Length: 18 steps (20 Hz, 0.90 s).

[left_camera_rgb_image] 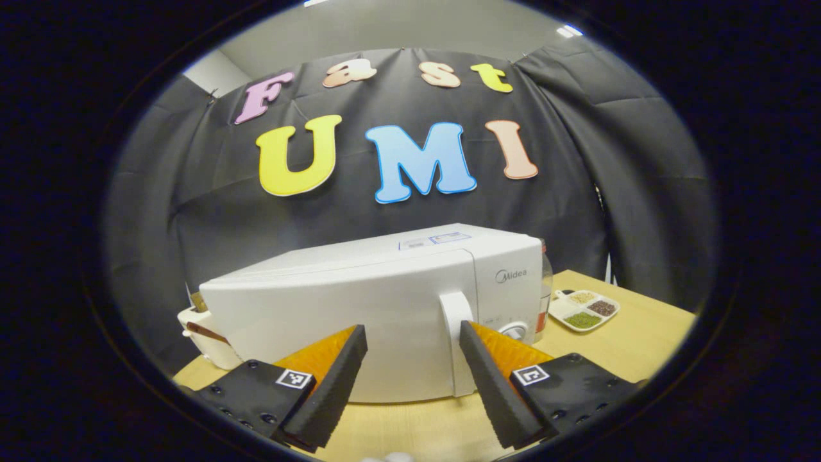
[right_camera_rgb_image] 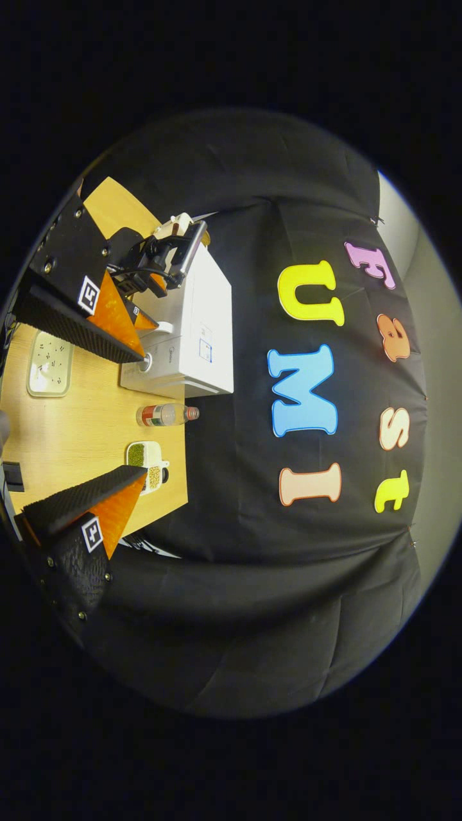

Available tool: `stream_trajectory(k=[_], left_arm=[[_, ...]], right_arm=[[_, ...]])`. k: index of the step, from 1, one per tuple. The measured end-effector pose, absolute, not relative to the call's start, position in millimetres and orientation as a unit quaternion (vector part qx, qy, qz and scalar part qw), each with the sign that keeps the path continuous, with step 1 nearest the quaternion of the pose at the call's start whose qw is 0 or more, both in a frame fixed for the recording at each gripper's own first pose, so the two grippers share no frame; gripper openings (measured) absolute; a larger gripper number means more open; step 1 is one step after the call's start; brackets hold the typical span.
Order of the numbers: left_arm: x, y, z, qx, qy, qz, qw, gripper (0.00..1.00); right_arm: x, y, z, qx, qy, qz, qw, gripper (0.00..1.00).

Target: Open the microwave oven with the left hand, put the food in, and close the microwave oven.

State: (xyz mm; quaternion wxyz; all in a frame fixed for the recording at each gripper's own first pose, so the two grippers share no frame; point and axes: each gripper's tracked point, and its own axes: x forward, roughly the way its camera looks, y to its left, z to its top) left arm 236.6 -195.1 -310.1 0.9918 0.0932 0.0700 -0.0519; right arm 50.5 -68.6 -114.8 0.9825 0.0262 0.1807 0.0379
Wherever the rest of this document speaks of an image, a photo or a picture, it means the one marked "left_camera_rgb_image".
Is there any white toaster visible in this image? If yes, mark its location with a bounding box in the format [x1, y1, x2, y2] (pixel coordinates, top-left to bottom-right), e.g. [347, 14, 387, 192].
[178, 292, 244, 371]

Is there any white divided grain plate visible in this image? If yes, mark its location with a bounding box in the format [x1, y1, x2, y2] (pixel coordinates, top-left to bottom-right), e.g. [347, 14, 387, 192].
[548, 289, 621, 333]

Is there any clear plastic bottle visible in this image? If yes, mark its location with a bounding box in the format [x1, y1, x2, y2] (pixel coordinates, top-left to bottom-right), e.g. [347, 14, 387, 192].
[536, 241, 554, 341]

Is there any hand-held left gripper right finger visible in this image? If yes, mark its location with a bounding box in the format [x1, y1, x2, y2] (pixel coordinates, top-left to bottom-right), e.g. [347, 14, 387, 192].
[459, 320, 642, 450]

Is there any white microwave oven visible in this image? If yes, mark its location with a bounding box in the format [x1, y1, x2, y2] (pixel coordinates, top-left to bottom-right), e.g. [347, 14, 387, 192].
[199, 223, 545, 404]

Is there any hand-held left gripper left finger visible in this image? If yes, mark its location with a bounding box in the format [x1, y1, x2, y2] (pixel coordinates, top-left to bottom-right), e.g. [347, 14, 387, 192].
[192, 324, 369, 450]

